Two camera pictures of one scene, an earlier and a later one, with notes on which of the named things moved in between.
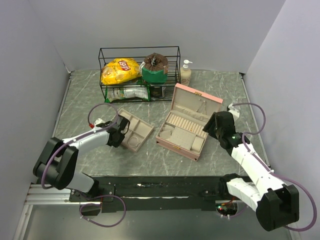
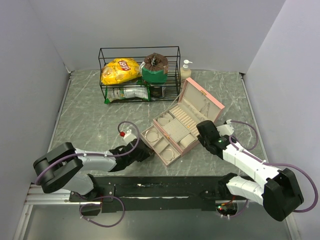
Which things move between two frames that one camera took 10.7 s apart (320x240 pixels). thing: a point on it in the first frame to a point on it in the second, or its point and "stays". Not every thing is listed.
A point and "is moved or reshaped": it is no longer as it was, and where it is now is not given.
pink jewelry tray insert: x=138 y=131 to x=160 y=145
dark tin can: x=157 y=91 stays
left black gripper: x=116 y=144 to x=147 y=151
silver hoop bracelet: x=133 y=141 is moved or reshaped
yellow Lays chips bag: x=118 y=70 stays
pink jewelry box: x=182 y=132 is moved or reshaped
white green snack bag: x=114 y=93 stays
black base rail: x=153 y=193 stays
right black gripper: x=211 y=121 to x=201 y=140
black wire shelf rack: x=138 y=74 stays
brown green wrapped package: x=154 y=68 stays
